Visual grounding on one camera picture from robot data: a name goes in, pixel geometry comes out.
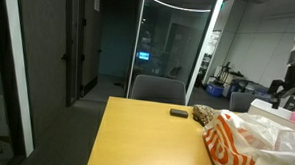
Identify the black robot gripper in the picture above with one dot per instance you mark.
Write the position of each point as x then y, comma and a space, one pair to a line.
292, 82

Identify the white orange plastic shopping bag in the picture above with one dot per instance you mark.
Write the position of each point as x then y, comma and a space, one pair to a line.
244, 147

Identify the white plastic storage bin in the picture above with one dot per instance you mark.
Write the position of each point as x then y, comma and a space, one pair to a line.
266, 109

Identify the grey office chair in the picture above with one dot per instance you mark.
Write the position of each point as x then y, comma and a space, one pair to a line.
241, 101
158, 89

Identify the black tripod stand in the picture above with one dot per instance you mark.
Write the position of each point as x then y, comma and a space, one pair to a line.
226, 72

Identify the blue storage tub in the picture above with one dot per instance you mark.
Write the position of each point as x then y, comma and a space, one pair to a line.
215, 89

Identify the clear bag of brown snacks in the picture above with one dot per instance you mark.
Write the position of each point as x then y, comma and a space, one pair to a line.
203, 113

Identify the small black rectangular case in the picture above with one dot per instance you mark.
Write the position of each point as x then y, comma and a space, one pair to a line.
178, 113

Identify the blue lit monitor screen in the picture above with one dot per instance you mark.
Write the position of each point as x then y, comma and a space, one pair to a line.
143, 55

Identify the white paper wall sign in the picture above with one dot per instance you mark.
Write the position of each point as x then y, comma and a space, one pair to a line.
96, 3

